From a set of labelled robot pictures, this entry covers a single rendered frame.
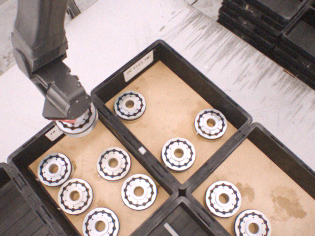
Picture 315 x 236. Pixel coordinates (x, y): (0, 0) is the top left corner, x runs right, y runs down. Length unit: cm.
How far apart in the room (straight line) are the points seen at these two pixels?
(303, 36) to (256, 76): 72
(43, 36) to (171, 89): 61
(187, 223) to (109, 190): 25
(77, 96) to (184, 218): 51
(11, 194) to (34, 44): 61
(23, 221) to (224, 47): 98
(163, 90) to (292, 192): 51
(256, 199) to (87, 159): 52
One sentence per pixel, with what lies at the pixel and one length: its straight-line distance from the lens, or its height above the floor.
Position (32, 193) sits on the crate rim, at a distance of 82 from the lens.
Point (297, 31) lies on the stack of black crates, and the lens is 188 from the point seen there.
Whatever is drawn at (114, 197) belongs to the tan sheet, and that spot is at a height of 83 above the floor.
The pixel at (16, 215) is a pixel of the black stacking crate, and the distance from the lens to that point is 95.
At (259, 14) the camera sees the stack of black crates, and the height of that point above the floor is 52.
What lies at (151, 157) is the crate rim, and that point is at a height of 93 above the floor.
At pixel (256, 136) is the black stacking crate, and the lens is 89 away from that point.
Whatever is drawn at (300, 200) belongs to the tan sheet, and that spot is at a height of 83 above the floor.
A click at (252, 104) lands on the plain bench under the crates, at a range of 114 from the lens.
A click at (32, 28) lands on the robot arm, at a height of 139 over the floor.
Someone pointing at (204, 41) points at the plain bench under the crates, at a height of 70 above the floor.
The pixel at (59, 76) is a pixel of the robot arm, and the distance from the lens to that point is 51.
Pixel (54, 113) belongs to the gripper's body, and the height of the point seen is 114.
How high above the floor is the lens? 168
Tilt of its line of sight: 67 degrees down
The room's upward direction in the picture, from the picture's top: 2 degrees counter-clockwise
